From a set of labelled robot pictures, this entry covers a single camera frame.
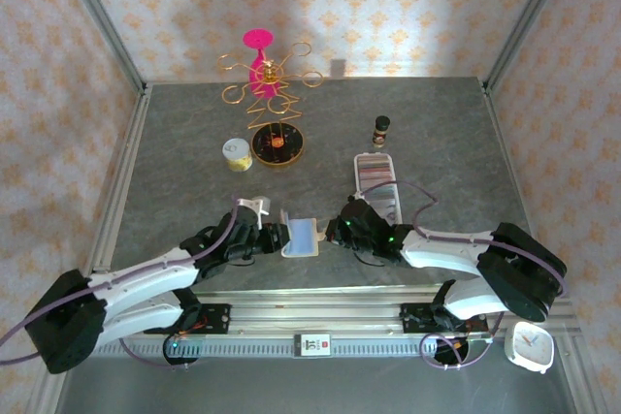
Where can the beige card holder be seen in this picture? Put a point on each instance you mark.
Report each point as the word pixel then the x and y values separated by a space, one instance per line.
pixel 301 239

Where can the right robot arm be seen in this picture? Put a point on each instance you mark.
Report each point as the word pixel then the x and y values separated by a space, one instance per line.
pixel 436 251

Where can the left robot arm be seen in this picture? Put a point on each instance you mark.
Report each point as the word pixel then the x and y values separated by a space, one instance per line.
pixel 145 278

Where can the stack of colourful credit cards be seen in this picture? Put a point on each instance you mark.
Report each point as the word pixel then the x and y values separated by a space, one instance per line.
pixel 376 174

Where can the white plastic basket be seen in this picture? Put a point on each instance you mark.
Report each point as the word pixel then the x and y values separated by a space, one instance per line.
pixel 357 181

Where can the yellow tin can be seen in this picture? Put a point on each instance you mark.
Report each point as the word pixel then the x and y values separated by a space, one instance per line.
pixel 237 154

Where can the small black-capped spice bottle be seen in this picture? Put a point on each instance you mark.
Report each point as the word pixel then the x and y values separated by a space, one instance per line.
pixel 382 130

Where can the white number label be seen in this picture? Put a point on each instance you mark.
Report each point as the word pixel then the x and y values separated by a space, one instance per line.
pixel 313 345

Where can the pink wine glass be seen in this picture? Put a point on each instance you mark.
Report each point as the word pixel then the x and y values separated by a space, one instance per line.
pixel 257 38

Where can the white square clock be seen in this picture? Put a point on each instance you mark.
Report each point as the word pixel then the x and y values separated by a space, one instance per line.
pixel 529 346

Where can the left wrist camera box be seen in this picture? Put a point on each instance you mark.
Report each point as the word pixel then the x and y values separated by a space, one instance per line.
pixel 257 203

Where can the aluminium mounting rail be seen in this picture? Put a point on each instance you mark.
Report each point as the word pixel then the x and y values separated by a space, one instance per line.
pixel 315 317

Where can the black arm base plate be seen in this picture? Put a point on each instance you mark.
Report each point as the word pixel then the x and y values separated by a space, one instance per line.
pixel 216 319
pixel 417 319

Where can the aluminium side rail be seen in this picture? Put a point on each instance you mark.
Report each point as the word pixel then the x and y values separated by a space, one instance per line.
pixel 506 152
pixel 121 176

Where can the aluminium frame post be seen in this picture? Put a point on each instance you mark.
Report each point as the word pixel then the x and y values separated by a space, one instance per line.
pixel 530 14
pixel 99 14

